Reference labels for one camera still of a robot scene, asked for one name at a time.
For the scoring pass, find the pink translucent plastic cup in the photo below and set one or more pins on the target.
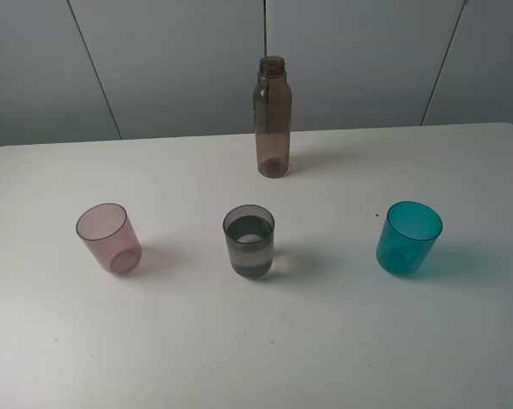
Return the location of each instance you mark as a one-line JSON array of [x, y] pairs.
[[107, 232]]

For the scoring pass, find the teal translucent plastic cup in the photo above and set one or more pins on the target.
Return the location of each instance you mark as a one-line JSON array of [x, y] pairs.
[[409, 232]]

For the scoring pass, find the grey translucent plastic cup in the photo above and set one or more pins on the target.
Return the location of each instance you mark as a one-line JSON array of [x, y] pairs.
[[249, 235]]

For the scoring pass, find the brown translucent plastic bottle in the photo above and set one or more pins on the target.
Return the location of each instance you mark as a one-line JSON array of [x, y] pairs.
[[272, 99]]

